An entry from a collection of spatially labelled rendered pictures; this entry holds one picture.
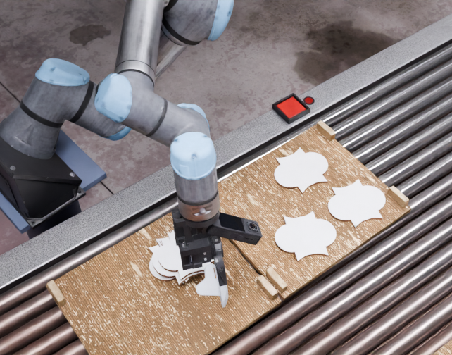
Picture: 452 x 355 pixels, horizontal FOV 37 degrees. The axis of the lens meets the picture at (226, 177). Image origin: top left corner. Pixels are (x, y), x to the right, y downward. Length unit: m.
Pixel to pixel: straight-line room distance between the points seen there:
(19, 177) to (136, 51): 0.51
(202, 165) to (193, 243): 0.20
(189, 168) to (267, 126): 0.77
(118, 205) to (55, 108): 0.28
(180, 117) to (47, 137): 0.60
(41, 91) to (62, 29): 1.95
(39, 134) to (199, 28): 0.49
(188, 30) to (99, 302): 0.64
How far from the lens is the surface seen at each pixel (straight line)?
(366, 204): 1.72
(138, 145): 3.05
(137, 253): 1.64
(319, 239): 1.65
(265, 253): 1.63
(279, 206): 1.70
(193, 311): 1.55
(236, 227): 1.29
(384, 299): 1.62
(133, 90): 1.19
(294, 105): 1.93
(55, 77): 1.71
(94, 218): 1.73
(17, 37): 3.67
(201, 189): 1.18
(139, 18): 1.34
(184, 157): 1.14
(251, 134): 1.87
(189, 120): 1.24
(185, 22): 1.52
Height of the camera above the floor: 2.33
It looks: 53 degrees down
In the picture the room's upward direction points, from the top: straight up
